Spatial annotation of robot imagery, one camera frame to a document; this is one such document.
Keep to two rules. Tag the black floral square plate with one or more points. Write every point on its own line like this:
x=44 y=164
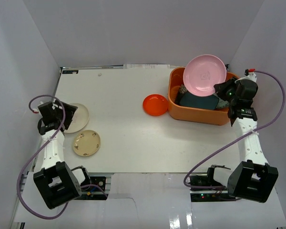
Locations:
x=181 y=91

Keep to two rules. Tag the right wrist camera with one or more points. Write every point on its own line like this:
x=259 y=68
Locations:
x=250 y=75

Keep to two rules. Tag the orange plastic bin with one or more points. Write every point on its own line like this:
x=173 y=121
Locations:
x=213 y=117

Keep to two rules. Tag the small orange round plate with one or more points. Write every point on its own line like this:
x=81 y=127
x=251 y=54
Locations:
x=155 y=105

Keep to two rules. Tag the black label sticker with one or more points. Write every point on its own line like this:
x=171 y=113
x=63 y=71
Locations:
x=70 y=72

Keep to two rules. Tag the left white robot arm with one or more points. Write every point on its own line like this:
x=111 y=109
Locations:
x=56 y=182

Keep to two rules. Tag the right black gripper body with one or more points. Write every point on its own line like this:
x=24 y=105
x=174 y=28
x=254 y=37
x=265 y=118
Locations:
x=233 y=101

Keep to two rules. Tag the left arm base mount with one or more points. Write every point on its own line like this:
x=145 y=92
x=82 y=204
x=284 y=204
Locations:
x=96 y=188

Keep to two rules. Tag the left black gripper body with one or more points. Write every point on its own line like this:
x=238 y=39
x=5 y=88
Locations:
x=68 y=115

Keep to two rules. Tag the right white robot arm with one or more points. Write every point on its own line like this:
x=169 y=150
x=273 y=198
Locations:
x=253 y=179

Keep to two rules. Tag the white round plate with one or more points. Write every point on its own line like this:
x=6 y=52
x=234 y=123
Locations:
x=79 y=120

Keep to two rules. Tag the teal square plate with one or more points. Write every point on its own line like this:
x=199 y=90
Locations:
x=193 y=101

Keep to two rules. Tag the blue patterned round plate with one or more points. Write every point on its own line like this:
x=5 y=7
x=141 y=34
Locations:
x=221 y=103

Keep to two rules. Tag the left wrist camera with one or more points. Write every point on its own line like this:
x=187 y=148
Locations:
x=37 y=110

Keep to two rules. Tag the pink round plate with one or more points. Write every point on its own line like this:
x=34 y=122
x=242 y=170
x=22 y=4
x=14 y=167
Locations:
x=202 y=73

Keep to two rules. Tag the beige floral round plate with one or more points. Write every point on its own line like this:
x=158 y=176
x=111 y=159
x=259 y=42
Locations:
x=86 y=143

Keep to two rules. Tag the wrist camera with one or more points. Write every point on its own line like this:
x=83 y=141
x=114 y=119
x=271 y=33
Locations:
x=37 y=110
x=250 y=75

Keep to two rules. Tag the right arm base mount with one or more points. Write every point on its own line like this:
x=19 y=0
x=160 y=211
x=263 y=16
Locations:
x=206 y=193

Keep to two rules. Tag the white paper sheets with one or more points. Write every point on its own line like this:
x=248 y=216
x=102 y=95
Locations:
x=146 y=66

